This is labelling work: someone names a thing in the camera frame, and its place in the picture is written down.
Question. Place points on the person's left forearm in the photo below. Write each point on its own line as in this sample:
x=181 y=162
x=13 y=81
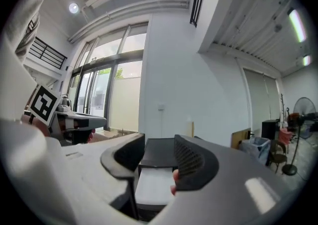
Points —
x=37 y=124

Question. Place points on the wooden coat rack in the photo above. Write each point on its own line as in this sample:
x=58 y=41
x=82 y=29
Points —
x=283 y=106

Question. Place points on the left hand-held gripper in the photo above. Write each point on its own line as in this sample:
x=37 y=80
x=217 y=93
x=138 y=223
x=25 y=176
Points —
x=43 y=103

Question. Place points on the pale wooden plank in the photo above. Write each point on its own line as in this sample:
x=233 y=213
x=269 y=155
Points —
x=190 y=128

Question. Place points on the long tube light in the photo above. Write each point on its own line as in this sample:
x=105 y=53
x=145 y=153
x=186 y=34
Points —
x=297 y=24

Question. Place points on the black metal railing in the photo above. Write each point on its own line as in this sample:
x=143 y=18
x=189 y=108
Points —
x=47 y=53

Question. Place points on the round ceiling light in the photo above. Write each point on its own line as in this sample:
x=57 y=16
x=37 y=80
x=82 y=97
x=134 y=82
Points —
x=73 y=8

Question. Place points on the pink chair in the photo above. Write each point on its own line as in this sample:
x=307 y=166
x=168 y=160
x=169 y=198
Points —
x=285 y=135

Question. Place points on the person's left hand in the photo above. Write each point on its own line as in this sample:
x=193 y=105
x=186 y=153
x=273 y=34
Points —
x=91 y=136

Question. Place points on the person's white shirt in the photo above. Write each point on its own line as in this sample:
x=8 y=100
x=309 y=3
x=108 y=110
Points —
x=17 y=45

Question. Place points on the person's right hand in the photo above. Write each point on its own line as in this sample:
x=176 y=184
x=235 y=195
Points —
x=175 y=178

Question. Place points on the large glass window door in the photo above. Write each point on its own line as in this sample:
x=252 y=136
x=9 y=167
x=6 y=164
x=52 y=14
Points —
x=124 y=82

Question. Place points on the short tube light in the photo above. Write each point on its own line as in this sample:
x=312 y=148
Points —
x=307 y=60

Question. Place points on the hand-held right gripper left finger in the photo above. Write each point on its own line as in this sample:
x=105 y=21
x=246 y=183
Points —
x=124 y=155

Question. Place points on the white ceiling pipes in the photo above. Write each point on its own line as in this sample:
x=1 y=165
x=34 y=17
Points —
x=129 y=10

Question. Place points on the black cabinet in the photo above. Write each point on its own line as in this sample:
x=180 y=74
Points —
x=270 y=128

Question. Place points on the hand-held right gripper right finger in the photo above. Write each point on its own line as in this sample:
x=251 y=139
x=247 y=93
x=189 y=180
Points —
x=196 y=164

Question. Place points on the brown wooden board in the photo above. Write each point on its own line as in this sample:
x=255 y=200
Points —
x=239 y=139

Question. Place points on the bin with plastic bag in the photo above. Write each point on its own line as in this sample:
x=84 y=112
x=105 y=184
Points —
x=257 y=150

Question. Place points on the dark brown chair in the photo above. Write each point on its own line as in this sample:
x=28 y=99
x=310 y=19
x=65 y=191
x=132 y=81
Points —
x=277 y=155

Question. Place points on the grey roller blind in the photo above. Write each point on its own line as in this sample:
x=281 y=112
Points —
x=261 y=97

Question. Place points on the small grey appliance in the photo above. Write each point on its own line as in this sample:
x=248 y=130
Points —
x=65 y=103

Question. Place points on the black standing fan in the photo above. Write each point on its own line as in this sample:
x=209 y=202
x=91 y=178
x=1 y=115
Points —
x=304 y=112

